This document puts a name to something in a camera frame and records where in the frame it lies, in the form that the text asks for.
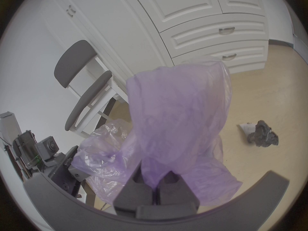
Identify white chair grey cushions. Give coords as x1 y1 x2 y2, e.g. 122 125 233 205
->
53 40 130 139

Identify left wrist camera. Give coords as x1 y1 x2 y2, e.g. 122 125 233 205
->
36 136 66 168

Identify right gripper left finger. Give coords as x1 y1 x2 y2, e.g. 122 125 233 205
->
113 159 157 217

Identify white wardrobe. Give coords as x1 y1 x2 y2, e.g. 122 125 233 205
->
41 0 269 105

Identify purple plastic bag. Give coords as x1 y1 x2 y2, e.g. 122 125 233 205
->
72 62 243 206

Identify white printed paper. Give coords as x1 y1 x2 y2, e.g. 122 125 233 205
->
238 122 258 139

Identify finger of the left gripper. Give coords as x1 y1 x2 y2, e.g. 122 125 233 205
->
68 163 91 180

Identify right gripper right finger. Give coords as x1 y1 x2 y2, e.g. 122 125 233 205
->
156 171 200 214

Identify black plastic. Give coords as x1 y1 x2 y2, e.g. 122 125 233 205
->
247 120 279 149

